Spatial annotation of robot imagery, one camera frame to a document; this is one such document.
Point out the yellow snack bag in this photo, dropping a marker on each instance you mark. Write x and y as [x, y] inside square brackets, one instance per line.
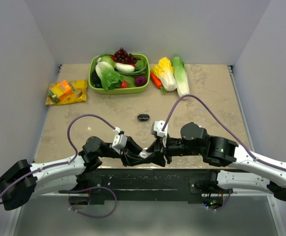
[78, 96]

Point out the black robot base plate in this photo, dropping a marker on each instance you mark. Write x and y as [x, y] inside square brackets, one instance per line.
[185, 185]

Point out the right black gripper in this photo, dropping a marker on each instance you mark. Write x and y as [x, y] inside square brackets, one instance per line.
[158, 159]

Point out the green lettuce head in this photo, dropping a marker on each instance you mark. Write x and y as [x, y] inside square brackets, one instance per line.
[110, 79]

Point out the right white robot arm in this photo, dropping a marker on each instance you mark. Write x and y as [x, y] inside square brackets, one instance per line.
[238, 167]

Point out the round green cabbage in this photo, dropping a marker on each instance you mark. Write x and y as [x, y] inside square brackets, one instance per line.
[106, 59]

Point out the orange carrot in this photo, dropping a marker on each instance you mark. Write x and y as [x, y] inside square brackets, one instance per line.
[157, 82]

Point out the green napa cabbage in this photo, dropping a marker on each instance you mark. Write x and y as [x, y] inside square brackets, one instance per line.
[180, 76]

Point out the green plastic basket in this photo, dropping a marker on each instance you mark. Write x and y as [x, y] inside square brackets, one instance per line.
[145, 72]

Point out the black earbud charging case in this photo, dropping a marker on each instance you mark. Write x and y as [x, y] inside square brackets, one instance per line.
[143, 117]

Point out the yellow napa cabbage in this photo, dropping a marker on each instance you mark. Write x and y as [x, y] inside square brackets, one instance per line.
[164, 71]

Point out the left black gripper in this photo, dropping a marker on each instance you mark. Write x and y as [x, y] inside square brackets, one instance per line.
[132, 151]

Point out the white earbud charging case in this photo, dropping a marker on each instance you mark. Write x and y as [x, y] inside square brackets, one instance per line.
[144, 154]

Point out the orange juice carton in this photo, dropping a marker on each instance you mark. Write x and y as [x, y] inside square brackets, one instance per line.
[61, 90]

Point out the white radish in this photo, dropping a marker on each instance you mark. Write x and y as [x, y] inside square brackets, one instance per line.
[125, 68]

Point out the red grape bunch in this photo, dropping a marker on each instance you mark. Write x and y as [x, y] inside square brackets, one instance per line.
[122, 56]

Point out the green leafy vegetable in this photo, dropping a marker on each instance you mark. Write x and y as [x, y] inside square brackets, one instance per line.
[130, 77]

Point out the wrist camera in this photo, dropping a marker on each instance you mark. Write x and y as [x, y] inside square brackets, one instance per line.
[159, 131]
[120, 140]

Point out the red strawberry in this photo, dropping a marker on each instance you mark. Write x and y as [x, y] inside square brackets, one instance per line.
[124, 84]

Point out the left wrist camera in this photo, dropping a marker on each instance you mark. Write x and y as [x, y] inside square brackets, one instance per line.
[120, 140]

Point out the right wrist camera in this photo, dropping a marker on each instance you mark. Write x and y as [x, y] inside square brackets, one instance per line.
[159, 131]

